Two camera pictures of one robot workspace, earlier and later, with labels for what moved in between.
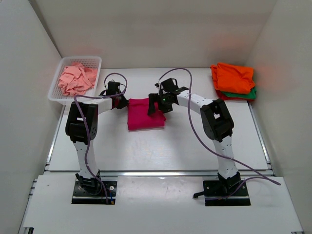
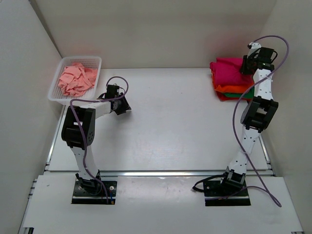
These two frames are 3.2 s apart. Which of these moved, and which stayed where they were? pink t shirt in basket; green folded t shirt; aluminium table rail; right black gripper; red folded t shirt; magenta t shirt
Moved: right black gripper; magenta t shirt
Stayed: aluminium table rail; red folded t shirt; green folded t shirt; pink t shirt in basket
